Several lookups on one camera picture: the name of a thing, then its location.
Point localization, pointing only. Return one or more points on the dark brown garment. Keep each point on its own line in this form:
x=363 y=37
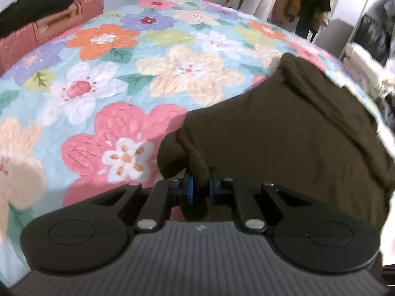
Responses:
x=277 y=148

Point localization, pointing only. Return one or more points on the black folded clothes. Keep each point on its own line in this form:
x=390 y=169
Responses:
x=34 y=7

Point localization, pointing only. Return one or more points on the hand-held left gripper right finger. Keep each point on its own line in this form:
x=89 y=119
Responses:
x=213 y=188

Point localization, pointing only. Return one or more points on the black bag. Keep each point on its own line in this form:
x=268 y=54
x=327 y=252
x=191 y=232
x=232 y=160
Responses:
x=373 y=37

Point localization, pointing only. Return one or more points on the floral quilted blanket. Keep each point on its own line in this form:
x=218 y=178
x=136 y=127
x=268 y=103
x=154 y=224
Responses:
x=123 y=98

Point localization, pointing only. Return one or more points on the hanging brown jacket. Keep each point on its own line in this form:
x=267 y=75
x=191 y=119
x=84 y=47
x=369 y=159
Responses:
x=288 y=0

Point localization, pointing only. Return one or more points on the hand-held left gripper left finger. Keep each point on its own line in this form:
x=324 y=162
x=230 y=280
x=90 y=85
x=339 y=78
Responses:
x=189 y=188

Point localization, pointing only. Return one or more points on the pink suitcase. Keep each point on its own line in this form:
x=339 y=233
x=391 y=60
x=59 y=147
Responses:
x=46 y=27

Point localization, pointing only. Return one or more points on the hanging black coat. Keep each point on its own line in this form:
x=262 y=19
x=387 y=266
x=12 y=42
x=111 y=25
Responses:
x=317 y=3

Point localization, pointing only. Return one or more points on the pile of white clothes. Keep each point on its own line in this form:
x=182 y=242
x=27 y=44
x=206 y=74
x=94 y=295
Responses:
x=367 y=67

